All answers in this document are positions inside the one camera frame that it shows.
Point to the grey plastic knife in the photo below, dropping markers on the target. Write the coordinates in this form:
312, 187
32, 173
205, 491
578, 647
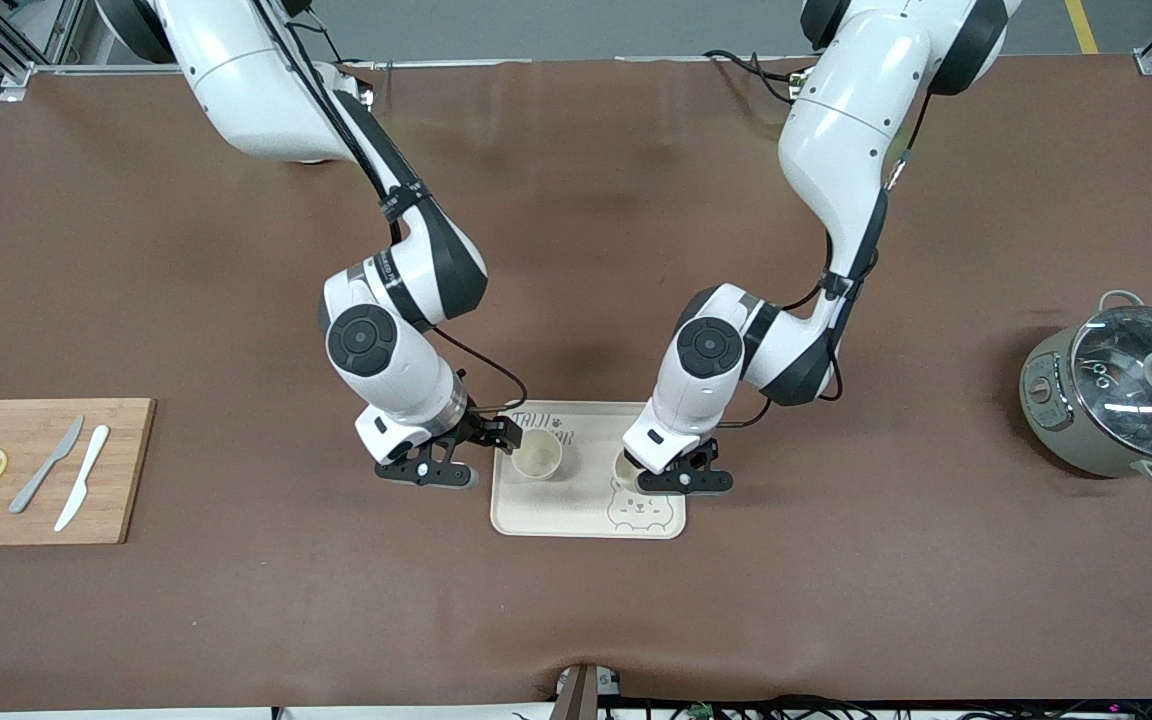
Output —
41, 470

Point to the white IKEA cup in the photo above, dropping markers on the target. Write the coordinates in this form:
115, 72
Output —
624, 470
538, 460

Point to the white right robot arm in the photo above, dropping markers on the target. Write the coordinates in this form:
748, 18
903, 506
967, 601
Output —
256, 90

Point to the glass pot lid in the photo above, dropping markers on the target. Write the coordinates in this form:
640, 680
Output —
1126, 400

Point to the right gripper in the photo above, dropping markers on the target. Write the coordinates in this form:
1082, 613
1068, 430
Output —
477, 428

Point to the metal table edge bracket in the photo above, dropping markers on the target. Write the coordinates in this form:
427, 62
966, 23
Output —
576, 695

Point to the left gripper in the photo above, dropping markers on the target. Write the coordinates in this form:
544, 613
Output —
632, 458

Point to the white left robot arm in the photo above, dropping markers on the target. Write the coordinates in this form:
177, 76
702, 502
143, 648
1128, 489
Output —
836, 130

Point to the white plastic knife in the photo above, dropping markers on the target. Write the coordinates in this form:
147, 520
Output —
84, 480

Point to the brown table mat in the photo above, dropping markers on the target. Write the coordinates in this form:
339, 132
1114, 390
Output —
576, 250

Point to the beige bear print tray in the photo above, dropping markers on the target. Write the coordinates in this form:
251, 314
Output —
556, 510

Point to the wooden cutting board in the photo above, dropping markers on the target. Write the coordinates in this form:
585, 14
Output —
131, 470

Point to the grey-green cooking pot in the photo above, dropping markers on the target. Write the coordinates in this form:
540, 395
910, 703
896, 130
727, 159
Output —
1056, 440

